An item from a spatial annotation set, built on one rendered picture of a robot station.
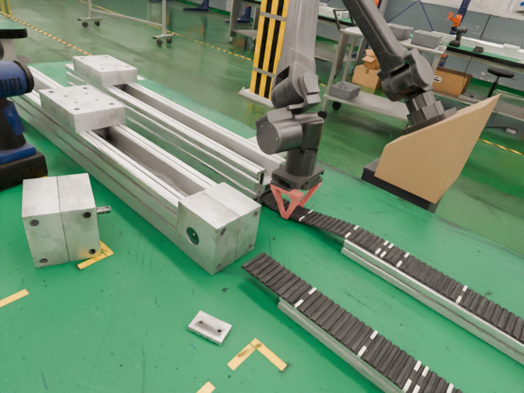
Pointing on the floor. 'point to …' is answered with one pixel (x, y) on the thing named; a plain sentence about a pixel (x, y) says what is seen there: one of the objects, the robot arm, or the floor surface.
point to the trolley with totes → (423, 41)
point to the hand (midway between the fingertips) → (292, 210)
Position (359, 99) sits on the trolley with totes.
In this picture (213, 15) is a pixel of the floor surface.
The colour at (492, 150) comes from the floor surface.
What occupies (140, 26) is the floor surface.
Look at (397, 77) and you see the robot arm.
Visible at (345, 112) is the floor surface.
